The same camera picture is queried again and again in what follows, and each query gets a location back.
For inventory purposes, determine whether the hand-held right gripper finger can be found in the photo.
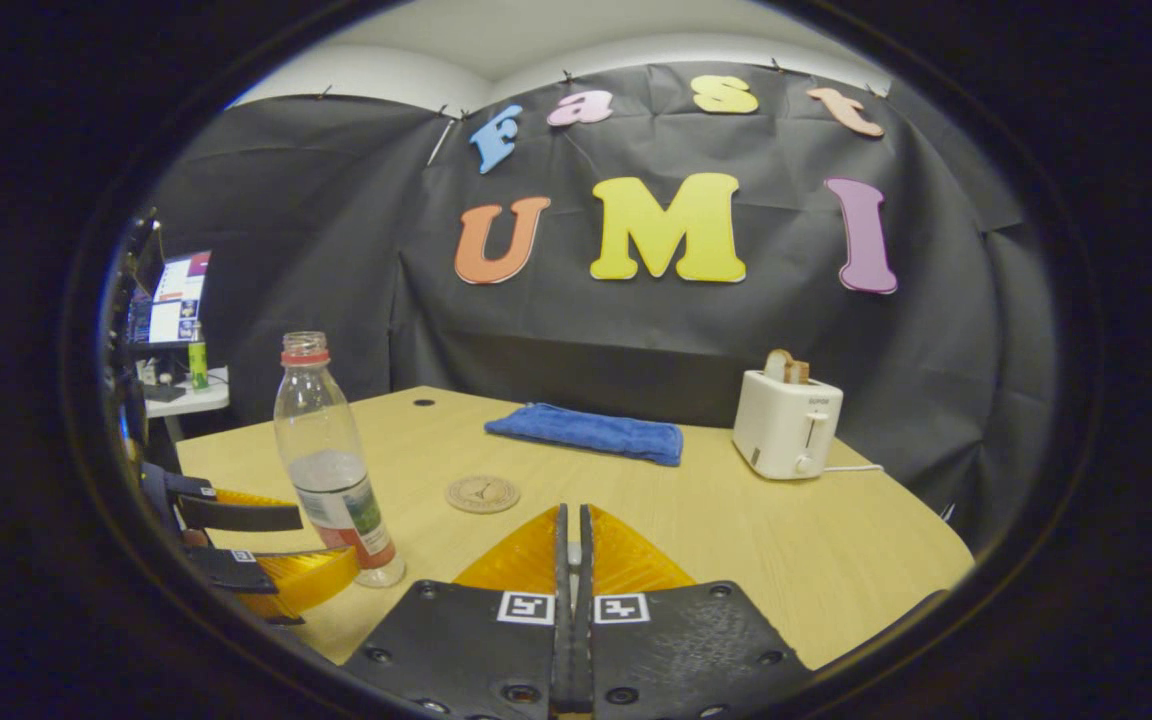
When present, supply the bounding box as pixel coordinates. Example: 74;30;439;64
341;503;574;720
576;503;815;720

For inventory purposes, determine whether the white toaster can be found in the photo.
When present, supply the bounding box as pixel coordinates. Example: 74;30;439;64
732;369;845;481

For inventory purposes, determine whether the blue towel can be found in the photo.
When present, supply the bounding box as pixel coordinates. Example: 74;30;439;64
484;402;685;468

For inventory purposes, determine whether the small white side table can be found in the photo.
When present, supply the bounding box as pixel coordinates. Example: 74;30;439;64
144;366;232;419

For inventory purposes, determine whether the round wooden coaster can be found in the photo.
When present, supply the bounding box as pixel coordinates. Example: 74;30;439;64
445;474;522;515

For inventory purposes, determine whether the computer monitor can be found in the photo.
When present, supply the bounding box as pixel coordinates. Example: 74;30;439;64
128;250;213;349

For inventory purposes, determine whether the clear plastic water bottle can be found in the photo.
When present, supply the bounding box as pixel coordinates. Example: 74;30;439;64
273;331;407;589

